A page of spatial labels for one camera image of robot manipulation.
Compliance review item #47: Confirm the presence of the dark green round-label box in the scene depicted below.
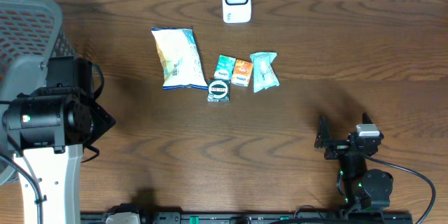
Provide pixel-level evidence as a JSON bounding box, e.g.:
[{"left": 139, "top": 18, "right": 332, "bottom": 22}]
[{"left": 207, "top": 79, "right": 230, "bottom": 102}]

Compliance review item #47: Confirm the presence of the teal tissue pack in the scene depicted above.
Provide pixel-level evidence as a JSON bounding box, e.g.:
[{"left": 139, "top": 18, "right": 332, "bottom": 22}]
[{"left": 213, "top": 55, "right": 237, "bottom": 81}]

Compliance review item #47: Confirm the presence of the grey plastic mesh basket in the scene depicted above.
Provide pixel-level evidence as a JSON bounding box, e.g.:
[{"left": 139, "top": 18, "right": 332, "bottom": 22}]
[{"left": 0, "top": 0, "right": 78, "bottom": 186}]

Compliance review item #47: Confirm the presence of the left black cable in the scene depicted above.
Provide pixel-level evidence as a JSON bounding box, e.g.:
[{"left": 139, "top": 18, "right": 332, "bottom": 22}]
[{"left": 0, "top": 152, "right": 45, "bottom": 224}]

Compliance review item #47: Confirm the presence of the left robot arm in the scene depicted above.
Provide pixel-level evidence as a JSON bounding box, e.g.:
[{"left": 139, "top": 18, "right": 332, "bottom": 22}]
[{"left": 1, "top": 56, "right": 116, "bottom": 223}]

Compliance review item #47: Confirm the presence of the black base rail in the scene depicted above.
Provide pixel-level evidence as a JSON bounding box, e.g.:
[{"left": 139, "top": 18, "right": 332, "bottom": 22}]
[{"left": 80, "top": 211, "right": 412, "bottom": 224}]

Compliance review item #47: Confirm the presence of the white teal package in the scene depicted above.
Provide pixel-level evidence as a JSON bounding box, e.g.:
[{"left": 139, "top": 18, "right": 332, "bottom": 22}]
[{"left": 151, "top": 27, "right": 208, "bottom": 90}]

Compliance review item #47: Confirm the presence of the orange tissue pack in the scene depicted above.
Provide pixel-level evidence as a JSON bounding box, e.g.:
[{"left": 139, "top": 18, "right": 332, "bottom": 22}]
[{"left": 231, "top": 59, "right": 253, "bottom": 87}]

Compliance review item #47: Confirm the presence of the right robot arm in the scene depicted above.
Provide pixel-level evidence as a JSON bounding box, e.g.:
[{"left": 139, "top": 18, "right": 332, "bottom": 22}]
[{"left": 314, "top": 113, "right": 393, "bottom": 219}]

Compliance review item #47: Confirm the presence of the right black cable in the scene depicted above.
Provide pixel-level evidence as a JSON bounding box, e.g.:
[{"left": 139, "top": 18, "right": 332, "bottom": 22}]
[{"left": 360, "top": 152, "right": 437, "bottom": 224}]

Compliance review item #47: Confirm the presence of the black cable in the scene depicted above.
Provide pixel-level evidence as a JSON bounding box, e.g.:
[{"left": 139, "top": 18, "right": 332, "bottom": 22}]
[
  {"left": 0, "top": 152, "right": 45, "bottom": 224},
  {"left": 360, "top": 152, "right": 437, "bottom": 224}
]

